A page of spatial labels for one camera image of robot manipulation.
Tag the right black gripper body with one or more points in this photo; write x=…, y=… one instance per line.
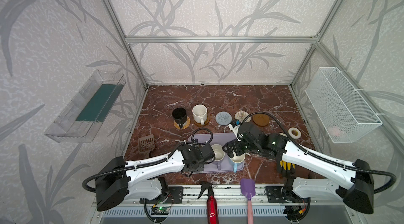
x=233, y=146

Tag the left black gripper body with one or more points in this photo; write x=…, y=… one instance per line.
x=206, y=154

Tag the white blue mug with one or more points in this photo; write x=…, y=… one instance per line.
x=236, y=161

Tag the white grey-handled mug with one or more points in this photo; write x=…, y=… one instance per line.
x=219, y=156

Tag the blue woven coaster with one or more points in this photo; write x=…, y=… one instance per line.
x=223, y=118

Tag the woven rattan coaster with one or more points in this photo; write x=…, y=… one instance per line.
x=184, y=126

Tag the black cup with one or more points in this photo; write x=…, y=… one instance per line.
x=180, y=115

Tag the white speckled mug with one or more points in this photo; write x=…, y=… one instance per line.
x=200, y=114

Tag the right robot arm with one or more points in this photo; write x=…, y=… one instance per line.
x=357, y=183

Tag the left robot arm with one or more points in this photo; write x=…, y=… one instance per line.
x=122, y=180

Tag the right brown wooden coaster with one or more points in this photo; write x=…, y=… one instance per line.
x=261, y=120

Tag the lilac plastic tray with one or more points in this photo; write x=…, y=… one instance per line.
x=222, y=162

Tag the white tape roll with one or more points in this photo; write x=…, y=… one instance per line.
x=295, y=133

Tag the yellow black work glove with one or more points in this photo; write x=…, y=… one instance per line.
x=286, y=169

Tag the red spray bottle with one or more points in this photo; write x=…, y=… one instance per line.
x=212, y=209

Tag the green-lit circuit board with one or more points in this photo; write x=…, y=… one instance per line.
x=160, y=210

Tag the pink item in basket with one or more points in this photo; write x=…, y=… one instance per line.
x=335, y=131

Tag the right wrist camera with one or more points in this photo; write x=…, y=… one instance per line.
x=234, y=126

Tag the purple pink-handled scoop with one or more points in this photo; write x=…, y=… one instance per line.
x=248, y=190

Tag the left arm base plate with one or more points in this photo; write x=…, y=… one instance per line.
x=172, y=194

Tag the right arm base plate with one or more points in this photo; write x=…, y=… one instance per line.
x=279, y=194

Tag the white wire basket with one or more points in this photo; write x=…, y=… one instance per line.
x=338, y=103

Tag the clear wall shelf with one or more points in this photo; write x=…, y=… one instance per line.
x=84, y=115

